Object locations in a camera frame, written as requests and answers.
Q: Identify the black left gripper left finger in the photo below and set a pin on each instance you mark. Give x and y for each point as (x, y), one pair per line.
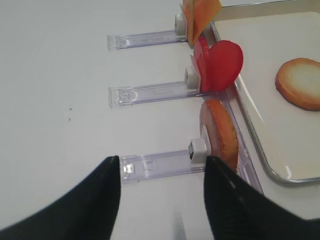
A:
(87, 212)

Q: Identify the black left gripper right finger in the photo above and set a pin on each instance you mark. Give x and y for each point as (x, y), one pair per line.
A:
(237, 211)

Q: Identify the upright bread slice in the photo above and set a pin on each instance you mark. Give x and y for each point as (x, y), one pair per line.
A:
(221, 132)

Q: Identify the bread slice on tray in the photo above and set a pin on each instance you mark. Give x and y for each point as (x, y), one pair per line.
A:
(298, 81)

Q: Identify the red tomato slice inner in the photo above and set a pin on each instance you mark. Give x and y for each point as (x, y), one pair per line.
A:
(222, 66)

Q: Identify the red tomato slice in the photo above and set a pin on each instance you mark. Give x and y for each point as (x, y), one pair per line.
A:
(201, 55)
(222, 66)

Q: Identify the red tomato slice outer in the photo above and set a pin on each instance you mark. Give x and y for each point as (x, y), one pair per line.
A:
(201, 55)

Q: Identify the orange cheese slice inner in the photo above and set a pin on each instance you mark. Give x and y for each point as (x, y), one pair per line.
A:
(203, 12)

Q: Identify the orange cheese slice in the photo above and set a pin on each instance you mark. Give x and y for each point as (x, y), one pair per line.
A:
(188, 8)
(203, 12)

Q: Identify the orange cheese slice outer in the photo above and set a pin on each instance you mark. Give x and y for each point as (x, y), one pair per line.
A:
(188, 8)

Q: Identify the clear left rack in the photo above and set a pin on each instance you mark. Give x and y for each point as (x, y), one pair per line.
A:
(136, 168)

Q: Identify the white metal tray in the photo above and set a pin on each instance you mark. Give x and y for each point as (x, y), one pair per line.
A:
(270, 34)

